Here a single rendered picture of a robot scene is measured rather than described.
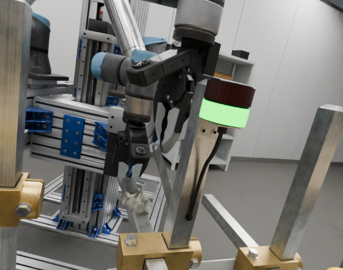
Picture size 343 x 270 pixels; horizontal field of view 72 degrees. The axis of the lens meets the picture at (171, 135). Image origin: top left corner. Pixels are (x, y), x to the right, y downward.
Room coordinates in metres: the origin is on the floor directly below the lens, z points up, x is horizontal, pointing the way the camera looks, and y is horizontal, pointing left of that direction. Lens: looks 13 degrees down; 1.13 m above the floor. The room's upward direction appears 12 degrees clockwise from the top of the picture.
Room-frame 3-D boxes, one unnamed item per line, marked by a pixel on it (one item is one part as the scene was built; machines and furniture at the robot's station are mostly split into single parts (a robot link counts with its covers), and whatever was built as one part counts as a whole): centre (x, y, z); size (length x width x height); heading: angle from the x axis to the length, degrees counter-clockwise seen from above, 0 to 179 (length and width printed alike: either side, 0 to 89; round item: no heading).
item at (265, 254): (0.43, -0.25, 0.80); 0.13 x 0.06 x 0.05; 111
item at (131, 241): (0.32, 0.03, 0.88); 0.02 x 0.02 x 0.01
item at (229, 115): (0.31, -0.06, 1.10); 0.06 x 0.06 x 0.02
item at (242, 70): (3.29, -0.40, 0.77); 0.90 x 0.45 x 1.55; 117
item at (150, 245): (0.34, -0.02, 0.85); 0.13 x 0.06 x 0.05; 111
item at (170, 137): (0.42, -0.02, 1.04); 0.06 x 0.03 x 0.09; 131
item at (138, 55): (0.60, 0.10, 1.12); 0.09 x 0.08 x 0.11; 63
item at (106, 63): (0.66, 0.18, 1.12); 0.11 x 0.11 x 0.08; 63
